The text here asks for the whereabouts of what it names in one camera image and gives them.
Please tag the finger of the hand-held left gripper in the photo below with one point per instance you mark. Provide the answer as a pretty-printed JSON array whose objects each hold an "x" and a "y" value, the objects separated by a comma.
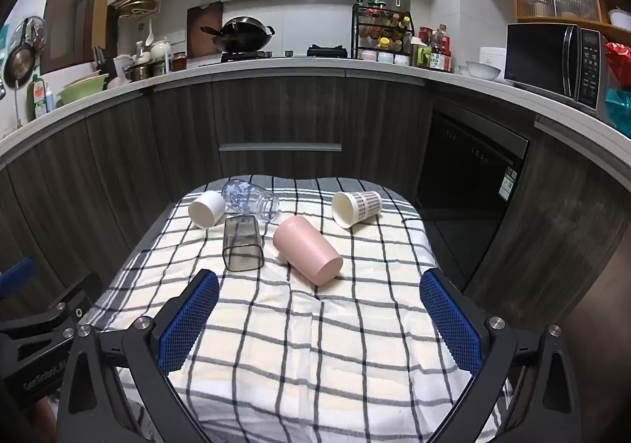
[
  {"x": 17, "y": 271},
  {"x": 49, "y": 319}
]

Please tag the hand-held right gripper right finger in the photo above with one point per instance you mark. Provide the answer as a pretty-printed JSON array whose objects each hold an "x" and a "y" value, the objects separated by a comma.
[{"x": 451, "y": 324}]

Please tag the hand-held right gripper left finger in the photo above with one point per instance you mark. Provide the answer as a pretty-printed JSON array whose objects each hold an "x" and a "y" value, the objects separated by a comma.
[{"x": 190, "y": 319}]

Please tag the smoky transparent square cup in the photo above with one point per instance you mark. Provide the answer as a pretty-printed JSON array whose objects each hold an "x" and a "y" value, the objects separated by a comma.
[{"x": 242, "y": 245}]

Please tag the white cup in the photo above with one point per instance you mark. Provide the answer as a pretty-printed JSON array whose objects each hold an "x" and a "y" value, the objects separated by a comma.
[{"x": 206, "y": 210}]

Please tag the clear glass cup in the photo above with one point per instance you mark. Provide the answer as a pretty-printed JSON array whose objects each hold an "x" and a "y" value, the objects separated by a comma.
[{"x": 251, "y": 200}]

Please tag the pink cup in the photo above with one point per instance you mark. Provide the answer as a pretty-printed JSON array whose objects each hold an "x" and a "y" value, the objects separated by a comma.
[{"x": 308, "y": 248}]

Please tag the patterned paper cup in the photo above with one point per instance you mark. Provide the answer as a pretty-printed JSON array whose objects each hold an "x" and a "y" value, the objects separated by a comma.
[{"x": 357, "y": 208}]

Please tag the checked white cloth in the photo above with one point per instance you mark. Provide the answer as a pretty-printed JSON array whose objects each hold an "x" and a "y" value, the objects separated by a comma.
[{"x": 315, "y": 334}]

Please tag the black dishwasher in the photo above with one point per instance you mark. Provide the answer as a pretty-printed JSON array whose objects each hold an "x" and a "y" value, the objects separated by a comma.
[{"x": 468, "y": 167}]

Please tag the green dish soap bottle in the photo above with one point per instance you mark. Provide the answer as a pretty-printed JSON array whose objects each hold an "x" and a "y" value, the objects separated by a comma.
[{"x": 38, "y": 100}]

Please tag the green bowl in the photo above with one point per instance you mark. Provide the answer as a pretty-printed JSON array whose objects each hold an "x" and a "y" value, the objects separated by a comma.
[{"x": 84, "y": 90}]

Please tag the hanging frying pan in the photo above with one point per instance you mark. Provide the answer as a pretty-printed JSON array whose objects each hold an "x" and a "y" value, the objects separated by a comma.
[{"x": 19, "y": 61}]

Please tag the dark wood base cabinets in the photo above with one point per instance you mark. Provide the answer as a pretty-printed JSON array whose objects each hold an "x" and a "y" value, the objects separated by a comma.
[{"x": 276, "y": 117}]

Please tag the stainless steel pot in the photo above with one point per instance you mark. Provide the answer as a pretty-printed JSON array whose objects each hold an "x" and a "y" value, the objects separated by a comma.
[{"x": 139, "y": 72}]

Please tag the white bowl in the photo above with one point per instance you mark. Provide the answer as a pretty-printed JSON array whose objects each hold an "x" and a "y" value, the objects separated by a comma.
[{"x": 483, "y": 70}]

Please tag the red lidded jar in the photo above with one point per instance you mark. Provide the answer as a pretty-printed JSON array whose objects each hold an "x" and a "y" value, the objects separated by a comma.
[{"x": 179, "y": 62}]

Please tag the white hanging spatula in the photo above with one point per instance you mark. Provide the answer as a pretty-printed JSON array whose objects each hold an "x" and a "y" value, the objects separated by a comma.
[{"x": 149, "y": 33}]

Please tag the white rice cooker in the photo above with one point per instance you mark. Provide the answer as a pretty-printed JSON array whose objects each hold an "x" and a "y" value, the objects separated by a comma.
[{"x": 493, "y": 56}]

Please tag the teal plastic bag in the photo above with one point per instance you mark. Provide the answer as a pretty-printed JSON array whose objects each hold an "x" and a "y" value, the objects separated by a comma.
[{"x": 620, "y": 110}]

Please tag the brown wooden door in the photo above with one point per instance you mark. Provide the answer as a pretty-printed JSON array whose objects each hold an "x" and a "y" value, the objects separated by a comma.
[{"x": 74, "y": 4}]

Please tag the group of sauce bottles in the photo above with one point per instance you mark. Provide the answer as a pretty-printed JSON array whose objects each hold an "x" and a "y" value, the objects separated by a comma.
[{"x": 436, "y": 51}]

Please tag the black microwave oven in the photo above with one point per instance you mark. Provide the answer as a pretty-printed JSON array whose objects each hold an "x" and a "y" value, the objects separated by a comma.
[{"x": 540, "y": 56}]

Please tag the black gas stove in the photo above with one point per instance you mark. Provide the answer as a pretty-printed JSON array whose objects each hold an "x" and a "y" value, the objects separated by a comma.
[{"x": 296, "y": 54}]

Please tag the black wok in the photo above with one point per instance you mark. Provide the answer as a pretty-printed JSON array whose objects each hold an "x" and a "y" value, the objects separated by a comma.
[{"x": 244, "y": 32}]

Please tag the dark wooden cutting board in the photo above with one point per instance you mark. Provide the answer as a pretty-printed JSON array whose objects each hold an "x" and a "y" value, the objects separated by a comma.
[{"x": 199, "y": 26}]

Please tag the black spice rack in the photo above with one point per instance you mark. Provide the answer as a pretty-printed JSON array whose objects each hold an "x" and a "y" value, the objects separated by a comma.
[{"x": 380, "y": 29}]

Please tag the red plastic bag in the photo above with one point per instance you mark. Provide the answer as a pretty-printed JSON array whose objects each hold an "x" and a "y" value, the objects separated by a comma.
[{"x": 618, "y": 63}]

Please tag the wall rack with boards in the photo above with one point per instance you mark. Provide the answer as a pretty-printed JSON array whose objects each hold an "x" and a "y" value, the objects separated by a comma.
[{"x": 140, "y": 1}]

